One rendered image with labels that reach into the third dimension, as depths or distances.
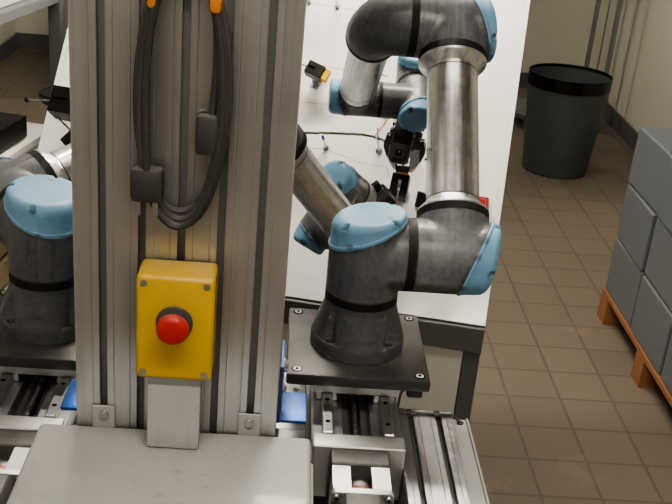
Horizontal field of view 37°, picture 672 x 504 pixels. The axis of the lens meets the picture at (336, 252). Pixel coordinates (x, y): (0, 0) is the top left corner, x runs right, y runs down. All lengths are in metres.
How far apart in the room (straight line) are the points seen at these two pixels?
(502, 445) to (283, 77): 2.61
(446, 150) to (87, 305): 0.67
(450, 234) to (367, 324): 0.19
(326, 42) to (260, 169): 1.50
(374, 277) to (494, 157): 1.03
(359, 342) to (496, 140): 1.06
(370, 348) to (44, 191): 0.55
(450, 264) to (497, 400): 2.31
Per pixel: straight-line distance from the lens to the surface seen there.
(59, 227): 1.56
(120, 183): 1.16
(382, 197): 2.22
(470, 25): 1.74
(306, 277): 2.44
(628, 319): 4.27
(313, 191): 1.86
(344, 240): 1.53
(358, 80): 1.95
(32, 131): 2.95
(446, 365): 2.50
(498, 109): 2.56
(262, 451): 1.26
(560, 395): 3.95
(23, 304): 1.62
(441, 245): 1.55
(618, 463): 3.64
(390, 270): 1.54
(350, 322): 1.57
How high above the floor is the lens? 1.96
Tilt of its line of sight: 24 degrees down
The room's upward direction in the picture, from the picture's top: 5 degrees clockwise
